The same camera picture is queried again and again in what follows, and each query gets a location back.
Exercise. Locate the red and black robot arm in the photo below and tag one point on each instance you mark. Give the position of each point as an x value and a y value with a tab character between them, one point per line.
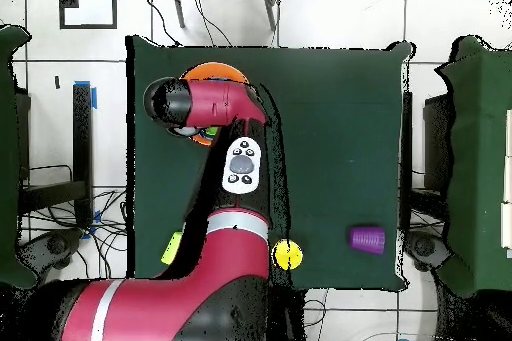
180	309

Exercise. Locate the black rounded stand foot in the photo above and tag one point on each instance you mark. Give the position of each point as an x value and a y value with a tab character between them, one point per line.
58	245
424	247

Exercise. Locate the blue plastic bowl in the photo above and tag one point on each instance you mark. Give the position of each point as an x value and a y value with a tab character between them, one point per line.
218	78

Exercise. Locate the yellow plastic cup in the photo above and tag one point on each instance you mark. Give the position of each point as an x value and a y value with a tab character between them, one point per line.
288	254

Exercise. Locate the black metal bar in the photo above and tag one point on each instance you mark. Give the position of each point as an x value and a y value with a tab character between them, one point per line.
407	137

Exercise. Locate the white boxes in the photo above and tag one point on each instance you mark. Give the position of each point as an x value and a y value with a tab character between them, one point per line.
507	221

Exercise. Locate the lime green plastic cup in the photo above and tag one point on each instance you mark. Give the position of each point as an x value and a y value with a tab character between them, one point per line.
170	249

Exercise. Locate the blue tape strip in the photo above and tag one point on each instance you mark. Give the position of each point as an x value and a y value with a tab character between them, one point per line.
94	99

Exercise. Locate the purple plastic cup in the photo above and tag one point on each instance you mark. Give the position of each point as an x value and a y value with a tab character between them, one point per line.
367	240

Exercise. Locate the green cloth side table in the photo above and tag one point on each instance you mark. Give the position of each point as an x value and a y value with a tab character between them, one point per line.
8	157
480	157

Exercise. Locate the large orange plastic bowl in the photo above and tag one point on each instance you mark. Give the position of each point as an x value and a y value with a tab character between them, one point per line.
212	70

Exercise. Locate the dark green tablecloth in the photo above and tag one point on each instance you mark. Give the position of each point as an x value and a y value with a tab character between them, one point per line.
340	137

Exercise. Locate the black metal stand frame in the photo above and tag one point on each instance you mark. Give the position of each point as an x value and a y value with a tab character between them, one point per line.
82	137

